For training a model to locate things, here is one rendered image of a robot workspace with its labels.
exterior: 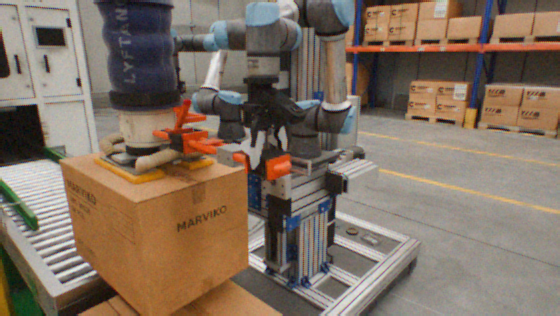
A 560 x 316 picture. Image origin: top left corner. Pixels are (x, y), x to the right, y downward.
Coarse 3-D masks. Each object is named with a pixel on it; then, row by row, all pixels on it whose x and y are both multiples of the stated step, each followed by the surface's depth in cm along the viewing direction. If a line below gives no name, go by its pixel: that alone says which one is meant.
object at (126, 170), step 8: (120, 152) 123; (96, 160) 124; (104, 160) 123; (112, 160) 121; (136, 160) 113; (112, 168) 115; (120, 168) 114; (128, 168) 113; (152, 168) 113; (120, 176) 112; (128, 176) 107; (136, 176) 107; (144, 176) 107; (152, 176) 108; (160, 176) 110
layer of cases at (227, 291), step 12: (216, 288) 140; (228, 288) 140; (240, 288) 140; (120, 300) 134; (204, 300) 133; (216, 300) 133; (228, 300) 133; (240, 300) 133; (252, 300) 133; (84, 312) 128; (96, 312) 128; (108, 312) 128; (120, 312) 128; (132, 312) 128; (180, 312) 127; (192, 312) 127; (204, 312) 127; (216, 312) 127; (228, 312) 127; (240, 312) 127; (252, 312) 127; (264, 312) 127; (276, 312) 127
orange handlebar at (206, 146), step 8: (176, 112) 156; (192, 120) 138; (200, 120) 141; (168, 128) 117; (160, 136) 112; (168, 136) 108; (192, 144) 99; (200, 144) 97; (208, 144) 95; (216, 144) 98; (224, 144) 97; (200, 152) 97; (208, 152) 95; (216, 152) 92; (240, 160) 85; (280, 168) 78; (288, 168) 79
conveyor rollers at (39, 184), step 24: (0, 168) 286; (24, 168) 284; (48, 168) 287; (0, 192) 238; (24, 192) 240; (48, 192) 236; (48, 216) 204; (48, 240) 176; (72, 240) 176; (48, 264) 159; (72, 264) 158
